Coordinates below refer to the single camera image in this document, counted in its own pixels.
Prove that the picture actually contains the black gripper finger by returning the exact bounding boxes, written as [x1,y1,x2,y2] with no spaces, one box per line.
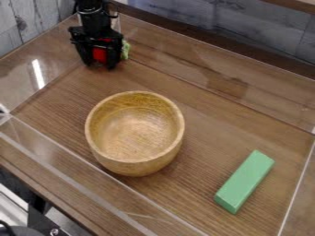
[107,43,122,69]
[75,42,94,66]

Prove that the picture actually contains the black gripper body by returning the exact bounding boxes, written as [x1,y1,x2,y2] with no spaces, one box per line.
[69,27,123,50]

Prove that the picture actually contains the red plush fruit green leaves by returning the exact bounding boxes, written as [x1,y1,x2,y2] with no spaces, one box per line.
[93,39,131,65]

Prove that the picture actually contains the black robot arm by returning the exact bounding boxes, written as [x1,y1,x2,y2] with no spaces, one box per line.
[69,0,123,69]

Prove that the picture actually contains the wooden bowl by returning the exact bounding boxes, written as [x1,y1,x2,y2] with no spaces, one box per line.
[86,90,186,176]

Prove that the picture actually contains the green rectangular block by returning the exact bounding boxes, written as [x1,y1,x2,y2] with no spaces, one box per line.
[214,150,277,214]

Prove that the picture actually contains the clear acrylic tray enclosure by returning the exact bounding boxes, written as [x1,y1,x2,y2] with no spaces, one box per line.
[0,16,315,236]

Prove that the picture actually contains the black metal bracket with cable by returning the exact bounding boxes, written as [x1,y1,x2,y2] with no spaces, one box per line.
[0,206,71,236]

